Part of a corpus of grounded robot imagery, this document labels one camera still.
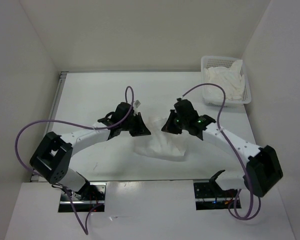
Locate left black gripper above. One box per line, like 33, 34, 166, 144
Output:
120, 112, 151, 137

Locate white skirt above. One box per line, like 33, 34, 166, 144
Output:
133, 116, 188, 162

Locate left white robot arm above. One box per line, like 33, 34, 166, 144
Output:
29, 100, 151, 200

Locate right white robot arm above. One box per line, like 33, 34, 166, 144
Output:
161, 98, 283, 198

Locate white skirts in basket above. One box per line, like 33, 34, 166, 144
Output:
203, 60, 246, 101

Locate white plastic basket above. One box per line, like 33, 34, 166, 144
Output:
201, 56, 252, 107

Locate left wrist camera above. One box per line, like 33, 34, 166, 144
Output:
133, 100, 141, 109

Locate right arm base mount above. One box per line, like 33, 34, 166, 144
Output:
193, 180, 238, 211

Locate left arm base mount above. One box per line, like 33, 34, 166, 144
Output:
58, 182, 107, 213

